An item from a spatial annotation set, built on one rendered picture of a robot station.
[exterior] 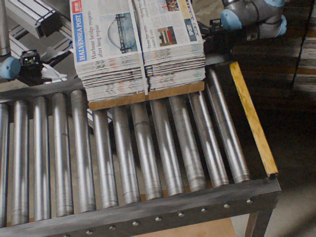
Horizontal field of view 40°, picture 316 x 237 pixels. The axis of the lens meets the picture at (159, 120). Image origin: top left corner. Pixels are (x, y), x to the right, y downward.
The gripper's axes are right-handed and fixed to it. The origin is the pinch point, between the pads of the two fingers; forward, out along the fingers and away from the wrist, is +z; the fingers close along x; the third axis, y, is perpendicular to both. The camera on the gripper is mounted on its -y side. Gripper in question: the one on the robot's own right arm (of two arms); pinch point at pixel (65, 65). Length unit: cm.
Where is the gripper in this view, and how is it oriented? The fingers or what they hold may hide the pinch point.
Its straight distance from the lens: 163.6
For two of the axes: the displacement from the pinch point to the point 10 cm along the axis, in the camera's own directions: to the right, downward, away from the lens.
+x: -1.7, -8.1, 5.7
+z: 9.8, -1.8, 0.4
